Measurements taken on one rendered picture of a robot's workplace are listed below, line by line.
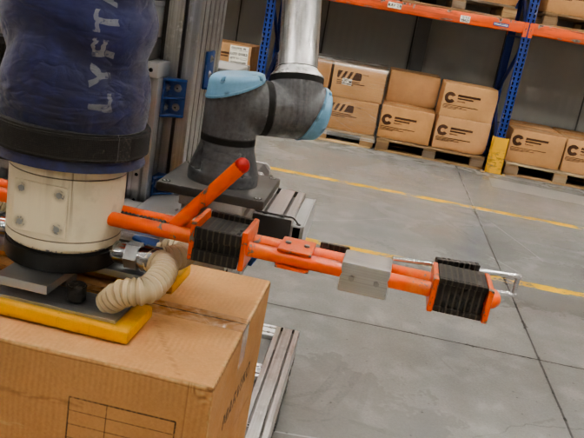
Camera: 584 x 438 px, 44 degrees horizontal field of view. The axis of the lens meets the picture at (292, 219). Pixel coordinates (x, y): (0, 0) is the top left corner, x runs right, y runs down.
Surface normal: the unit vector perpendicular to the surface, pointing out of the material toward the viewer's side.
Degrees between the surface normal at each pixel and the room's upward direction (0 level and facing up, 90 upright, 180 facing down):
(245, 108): 90
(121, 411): 90
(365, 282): 90
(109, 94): 75
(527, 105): 90
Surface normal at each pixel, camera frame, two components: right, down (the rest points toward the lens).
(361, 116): -0.11, 0.31
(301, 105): 0.34, 0.02
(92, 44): 0.12, 0.58
